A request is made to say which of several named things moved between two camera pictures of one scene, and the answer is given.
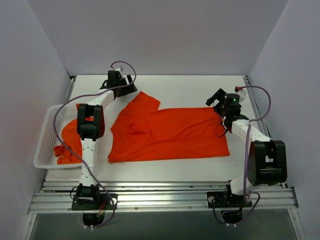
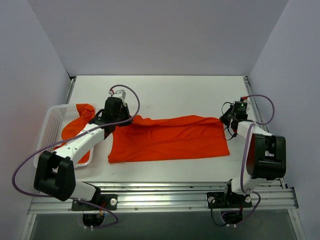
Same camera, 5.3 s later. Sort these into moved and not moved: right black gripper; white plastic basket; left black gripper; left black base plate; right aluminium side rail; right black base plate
Moved: right black gripper; left black gripper
Not moved: right aluminium side rail; white plastic basket; left black base plate; right black base plate
